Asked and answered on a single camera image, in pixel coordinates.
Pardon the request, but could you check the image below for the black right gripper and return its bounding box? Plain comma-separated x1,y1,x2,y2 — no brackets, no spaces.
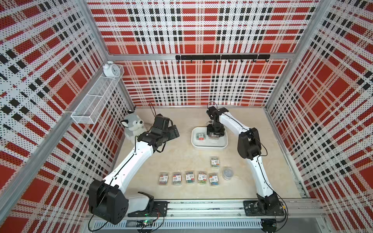
206,121,224,137

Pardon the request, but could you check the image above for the white plastic storage box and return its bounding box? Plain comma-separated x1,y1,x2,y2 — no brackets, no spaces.
191,127,228,150

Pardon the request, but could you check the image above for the round clear paper clip box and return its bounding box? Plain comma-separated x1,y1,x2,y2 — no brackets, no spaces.
222,167,234,181

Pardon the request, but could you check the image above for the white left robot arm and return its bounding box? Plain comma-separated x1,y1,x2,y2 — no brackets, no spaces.
88,114,180,224

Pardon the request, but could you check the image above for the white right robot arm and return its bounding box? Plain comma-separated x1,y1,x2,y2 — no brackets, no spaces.
207,106,286,216

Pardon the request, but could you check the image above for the grey white husky plush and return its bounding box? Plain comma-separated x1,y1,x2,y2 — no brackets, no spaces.
120,111,147,142

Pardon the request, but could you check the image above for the white alarm clock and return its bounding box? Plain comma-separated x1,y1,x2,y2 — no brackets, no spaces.
103,61,120,78

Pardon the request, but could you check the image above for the black wall hook rail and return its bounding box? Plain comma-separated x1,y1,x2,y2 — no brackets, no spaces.
175,54,271,61

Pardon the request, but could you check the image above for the white wire mesh shelf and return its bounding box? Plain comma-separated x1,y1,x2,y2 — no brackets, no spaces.
71,65,124,124

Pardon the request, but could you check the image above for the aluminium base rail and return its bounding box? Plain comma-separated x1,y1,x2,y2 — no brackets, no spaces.
87,198,325,219

